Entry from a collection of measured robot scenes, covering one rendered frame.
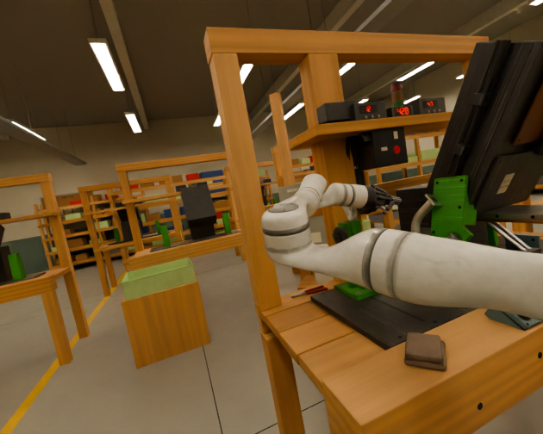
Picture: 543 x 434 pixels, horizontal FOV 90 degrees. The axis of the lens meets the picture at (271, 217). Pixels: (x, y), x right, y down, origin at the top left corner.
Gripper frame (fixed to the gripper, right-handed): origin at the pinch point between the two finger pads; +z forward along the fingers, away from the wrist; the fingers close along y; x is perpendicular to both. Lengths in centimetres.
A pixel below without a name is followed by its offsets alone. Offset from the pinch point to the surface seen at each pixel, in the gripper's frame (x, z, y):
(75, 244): 757, -367, 546
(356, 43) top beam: -29, -1, 68
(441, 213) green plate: 0.4, 18.3, -4.2
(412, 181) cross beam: 16, 45, 36
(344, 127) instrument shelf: -8.3, -12.1, 29.8
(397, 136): -7.9, 14.8, 31.9
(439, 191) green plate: -4.0, 18.3, 2.6
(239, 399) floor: 166, -22, -22
